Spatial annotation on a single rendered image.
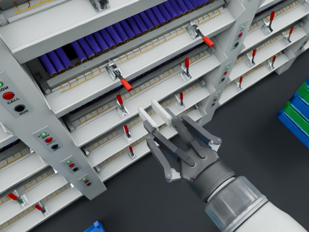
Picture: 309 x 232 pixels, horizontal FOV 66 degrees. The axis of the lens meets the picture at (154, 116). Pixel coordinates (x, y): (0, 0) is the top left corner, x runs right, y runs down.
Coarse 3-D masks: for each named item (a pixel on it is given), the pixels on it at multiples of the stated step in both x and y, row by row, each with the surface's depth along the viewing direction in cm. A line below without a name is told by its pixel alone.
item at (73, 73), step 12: (192, 12) 68; (204, 12) 69; (168, 24) 65; (180, 24) 67; (144, 36) 63; (156, 36) 64; (120, 48) 61; (132, 48) 62; (96, 60) 59; (72, 72) 57; (84, 72) 59; (48, 84) 55; (60, 84) 57
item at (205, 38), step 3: (195, 30) 67; (198, 30) 67; (198, 33) 67; (201, 33) 67; (201, 36) 66; (204, 36) 66; (204, 39) 66; (207, 39) 65; (207, 42) 65; (210, 42) 65; (210, 45) 65; (213, 45) 65
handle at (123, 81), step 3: (114, 72) 59; (117, 72) 59; (117, 75) 59; (120, 75) 59; (120, 78) 58; (123, 78) 58; (123, 81) 58; (126, 81) 58; (123, 84) 58; (126, 84) 57; (129, 84) 57; (126, 87) 57; (129, 87) 57; (129, 90) 57
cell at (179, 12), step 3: (168, 0) 68; (171, 0) 68; (174, 0) 68; (171, 3) 68; (174, 3) 68; (174, 6) 68; (177, 6) 68; (174, 9) 68; (177, 9) 68; (180, 9) 68; (177, 12) 68; (180, 12) 68; (177, 15) 68
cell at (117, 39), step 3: (108, 27) 62; (111, 27) 62; (108, 30) 62; (111, 30) 62; (114, 30) 62; (111, 33) 62; (114, 33) 62; (111, 36) 62; (114, 36) 62; (117, 36) 62; (114, 39) 62; (117, 39) 62; (120, 39) 62; (117, 42) 62
